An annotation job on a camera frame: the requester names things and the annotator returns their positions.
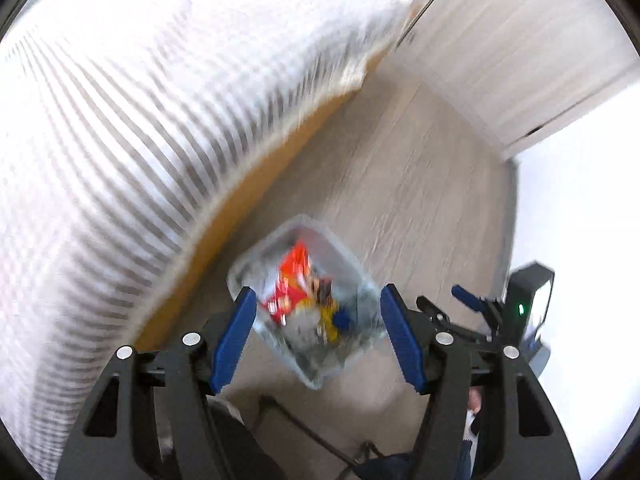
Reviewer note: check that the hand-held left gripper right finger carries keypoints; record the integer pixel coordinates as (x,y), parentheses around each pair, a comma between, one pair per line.
(400,340)

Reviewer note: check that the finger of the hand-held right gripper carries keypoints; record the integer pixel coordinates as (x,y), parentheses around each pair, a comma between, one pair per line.
(467,296)
(432,310)

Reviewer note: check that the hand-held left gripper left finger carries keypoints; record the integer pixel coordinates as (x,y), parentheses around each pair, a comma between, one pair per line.
(232,340)

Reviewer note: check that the clear plastic bin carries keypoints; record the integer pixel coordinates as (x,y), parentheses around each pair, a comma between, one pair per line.
(300,360)

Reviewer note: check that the red snack packet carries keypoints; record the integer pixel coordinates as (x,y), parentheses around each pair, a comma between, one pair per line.
(290,280)

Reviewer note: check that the person's right hand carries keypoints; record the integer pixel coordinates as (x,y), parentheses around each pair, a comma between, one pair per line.
(476,401)

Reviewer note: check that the person's left leg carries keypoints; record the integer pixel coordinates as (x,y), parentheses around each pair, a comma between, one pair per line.
(240,445)

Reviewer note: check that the white door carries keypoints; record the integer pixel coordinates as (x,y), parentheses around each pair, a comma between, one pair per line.
(500,50)

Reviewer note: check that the checkered blanket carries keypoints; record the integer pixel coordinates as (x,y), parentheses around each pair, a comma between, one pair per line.
(125,110)

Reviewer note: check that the black metal stool frame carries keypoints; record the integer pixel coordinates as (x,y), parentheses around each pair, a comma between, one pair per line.
(300,427)

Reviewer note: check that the wooden bed frame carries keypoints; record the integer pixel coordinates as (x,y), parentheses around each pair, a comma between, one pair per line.
(260,175)

